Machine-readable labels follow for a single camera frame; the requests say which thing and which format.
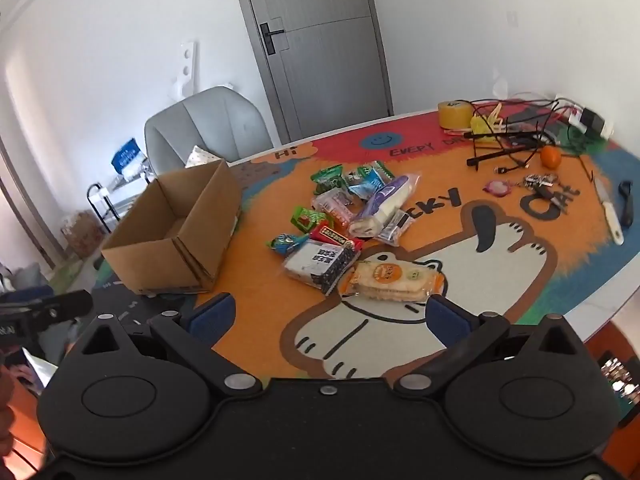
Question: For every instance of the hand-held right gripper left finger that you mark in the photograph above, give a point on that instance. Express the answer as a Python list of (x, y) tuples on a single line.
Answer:
[(212, 316)]

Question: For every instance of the yellow plastic bag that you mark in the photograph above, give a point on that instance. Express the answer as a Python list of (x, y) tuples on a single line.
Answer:
[(482, 122)]

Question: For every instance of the printed brown carton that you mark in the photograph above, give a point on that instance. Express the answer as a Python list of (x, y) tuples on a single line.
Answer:
[(82, 235)]

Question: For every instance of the orange rice cracker packet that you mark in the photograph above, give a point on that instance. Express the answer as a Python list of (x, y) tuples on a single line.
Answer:
[(385, 280)]

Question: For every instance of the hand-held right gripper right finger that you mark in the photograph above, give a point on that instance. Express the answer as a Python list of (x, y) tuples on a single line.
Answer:
[(447, 322)]

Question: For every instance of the purple and white snack packet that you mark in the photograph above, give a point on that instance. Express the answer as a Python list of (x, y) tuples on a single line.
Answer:
[(385, 200)]

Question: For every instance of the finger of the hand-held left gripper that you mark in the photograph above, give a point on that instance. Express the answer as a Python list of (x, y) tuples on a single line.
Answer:
[(65, 305)]

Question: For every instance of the black power adapter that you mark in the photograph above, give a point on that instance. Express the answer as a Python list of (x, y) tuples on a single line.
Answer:
[(592, 120)]

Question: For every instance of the white power strip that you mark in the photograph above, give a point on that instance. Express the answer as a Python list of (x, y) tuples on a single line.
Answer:
[(567, 105)]

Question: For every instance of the red snack bar packet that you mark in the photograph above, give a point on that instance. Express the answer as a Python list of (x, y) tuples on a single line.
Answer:
[(332, 236)]

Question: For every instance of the yellow tape roll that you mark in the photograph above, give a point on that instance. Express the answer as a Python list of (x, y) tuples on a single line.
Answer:
[(455, 115)]

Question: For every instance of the grey upholstered chair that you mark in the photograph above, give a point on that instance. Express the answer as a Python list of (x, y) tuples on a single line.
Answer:
[(215, 120)]

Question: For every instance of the small olive snack packet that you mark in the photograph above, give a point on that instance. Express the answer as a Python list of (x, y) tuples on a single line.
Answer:
[(352, 177)]

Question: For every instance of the small silver snack packet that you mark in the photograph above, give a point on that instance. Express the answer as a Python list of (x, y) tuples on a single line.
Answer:
[(395, 227)]

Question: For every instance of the beige packet with green edges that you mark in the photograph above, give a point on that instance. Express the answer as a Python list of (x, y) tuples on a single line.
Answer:
[(380, 170)]

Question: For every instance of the colourful printed table mat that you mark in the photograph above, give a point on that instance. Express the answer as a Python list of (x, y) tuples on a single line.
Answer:
[(430, 240)]

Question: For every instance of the grey door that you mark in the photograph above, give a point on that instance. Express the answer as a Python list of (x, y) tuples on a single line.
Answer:
[(320, 60)]

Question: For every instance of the black and white snack packet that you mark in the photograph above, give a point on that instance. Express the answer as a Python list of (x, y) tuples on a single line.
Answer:
[(320, 262)]

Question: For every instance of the blue plastic bag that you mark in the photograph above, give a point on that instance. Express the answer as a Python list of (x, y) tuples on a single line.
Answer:
[(127, 155)]

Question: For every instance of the green packet with red picture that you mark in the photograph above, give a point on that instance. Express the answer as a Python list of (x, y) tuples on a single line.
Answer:
[(307, 217)]

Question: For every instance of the clear packet of brown snacks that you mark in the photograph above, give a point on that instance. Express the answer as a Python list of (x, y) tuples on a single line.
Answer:
[(332, 200)]

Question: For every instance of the black metal shoe rack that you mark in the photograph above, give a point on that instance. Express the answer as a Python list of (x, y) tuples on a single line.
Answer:
[(100, 205)]

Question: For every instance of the white plastic bag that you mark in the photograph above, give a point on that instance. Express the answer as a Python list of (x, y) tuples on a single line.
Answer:
[(135, 171)]

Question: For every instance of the white dotted pillow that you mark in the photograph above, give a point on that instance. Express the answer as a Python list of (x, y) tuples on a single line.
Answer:
[(202, 157)]

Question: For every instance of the brown cardboard box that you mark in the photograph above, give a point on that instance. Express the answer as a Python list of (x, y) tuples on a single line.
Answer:
[(165, 245)]

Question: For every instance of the tangerine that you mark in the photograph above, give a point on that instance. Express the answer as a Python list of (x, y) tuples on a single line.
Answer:
[(550, 157)]

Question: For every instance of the dark green snack packet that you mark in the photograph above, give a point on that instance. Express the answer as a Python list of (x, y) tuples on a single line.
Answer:
[(327, 177)]

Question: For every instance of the teal candy packet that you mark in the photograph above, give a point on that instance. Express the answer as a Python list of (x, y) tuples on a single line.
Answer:
[(285, 244)]

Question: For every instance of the white board with round holes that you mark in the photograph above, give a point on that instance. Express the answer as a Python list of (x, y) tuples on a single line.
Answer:
[(185, 65)]

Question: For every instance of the black folding stand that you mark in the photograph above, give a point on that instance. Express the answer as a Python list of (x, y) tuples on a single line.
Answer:
[(495, 135)]

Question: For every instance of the blue snack packet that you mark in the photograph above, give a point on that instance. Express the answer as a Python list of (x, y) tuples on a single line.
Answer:
[(367, 185)]

